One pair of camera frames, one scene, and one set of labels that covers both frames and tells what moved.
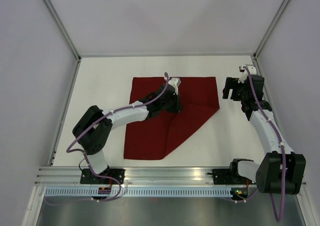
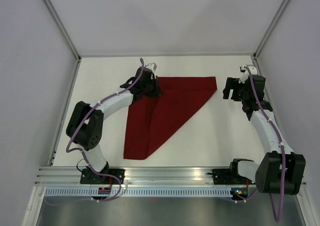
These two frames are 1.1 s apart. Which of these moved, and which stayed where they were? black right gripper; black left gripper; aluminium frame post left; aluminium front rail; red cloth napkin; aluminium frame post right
Moved: red cloth napkin; black left gripper
Stayed: aluminium front rail; black right gripper; aluminium frame post right; aluminium frame post left
